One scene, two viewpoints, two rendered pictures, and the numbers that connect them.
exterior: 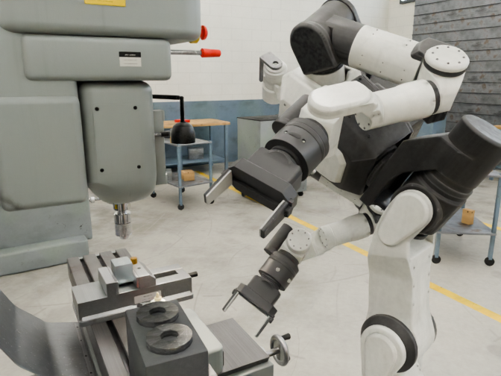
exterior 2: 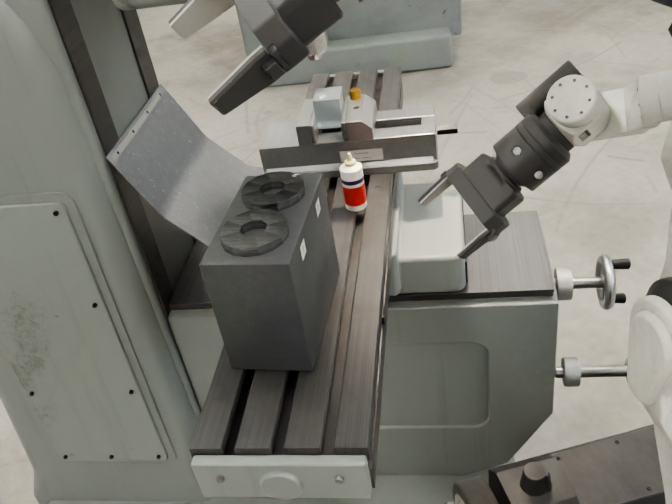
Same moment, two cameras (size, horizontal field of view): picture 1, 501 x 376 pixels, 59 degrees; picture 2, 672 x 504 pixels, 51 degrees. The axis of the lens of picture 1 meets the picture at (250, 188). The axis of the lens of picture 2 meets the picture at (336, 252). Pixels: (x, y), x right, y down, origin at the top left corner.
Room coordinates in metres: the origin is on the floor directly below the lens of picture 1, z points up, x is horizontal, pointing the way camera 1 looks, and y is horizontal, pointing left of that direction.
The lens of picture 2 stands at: (0.24, -0.42, 1.64)
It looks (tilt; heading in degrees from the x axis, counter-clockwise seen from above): 36 degrees down; 41
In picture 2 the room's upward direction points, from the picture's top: 10 degrees counter-clockwise
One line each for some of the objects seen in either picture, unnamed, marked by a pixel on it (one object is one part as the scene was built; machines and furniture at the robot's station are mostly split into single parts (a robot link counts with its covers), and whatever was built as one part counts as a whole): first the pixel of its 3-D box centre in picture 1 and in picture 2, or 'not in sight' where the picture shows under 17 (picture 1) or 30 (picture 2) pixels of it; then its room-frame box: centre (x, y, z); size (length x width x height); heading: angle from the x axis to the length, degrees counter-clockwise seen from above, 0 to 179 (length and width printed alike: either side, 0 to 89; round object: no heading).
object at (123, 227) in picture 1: (123, 224); (311, 36); (1.18, 0.36, 1.23); 0.05 x 0.05 x 0.06
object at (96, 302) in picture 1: (133, 285); (348, 133); (1.26, 0.37, 1.01); 0.35 x 0.15 x 0.11; 120
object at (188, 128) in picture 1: (183, 131); not in sight; (1.31, 0.20, 1.48); 0.07 x 0.07 x 0.06
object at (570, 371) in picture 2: not in sight; (611, 371); (1.32, -0.17, 0.53); 0.22 x 0.06 x 0.06; 119
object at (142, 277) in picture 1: (140, 273); (359, 116); (1.27, 0.34, 1.04); 0.12 x 0.06 x 0.04; 30
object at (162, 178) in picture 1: (156, 147); not in sight; (1.24, 0.26, 1.45); 0.04 x 0.04 x 0.21; 29
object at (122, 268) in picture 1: (121, 270); (329, 107); (1.24, 0.39, 1.07); 0.06 x 0.05 x 0.06; 30
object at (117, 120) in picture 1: (115, 141); not in sight; (1.18, 0.37, 1.47); 0.21 x 0.19 x 0.32; 29
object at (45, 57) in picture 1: (93, 60); not in sight; (1.17, 0.40, 1.68); 0.34 x 0.24 x 0.10; 119
